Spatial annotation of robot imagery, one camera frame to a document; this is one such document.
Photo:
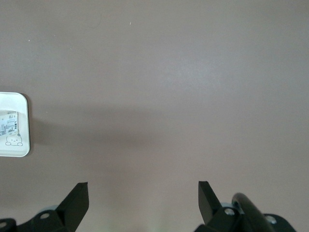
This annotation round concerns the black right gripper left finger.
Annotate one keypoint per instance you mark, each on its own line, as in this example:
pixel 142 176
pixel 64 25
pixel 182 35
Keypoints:
pixel 72 207

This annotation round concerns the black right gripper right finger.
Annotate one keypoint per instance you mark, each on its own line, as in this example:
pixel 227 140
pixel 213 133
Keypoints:
pixel 207 207

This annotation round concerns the blue milk carton green cap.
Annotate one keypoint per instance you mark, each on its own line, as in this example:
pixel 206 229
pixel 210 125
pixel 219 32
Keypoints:
pixel 9 123

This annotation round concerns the cream tray with bear print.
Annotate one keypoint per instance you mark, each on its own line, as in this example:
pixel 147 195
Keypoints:
pixel 23 145

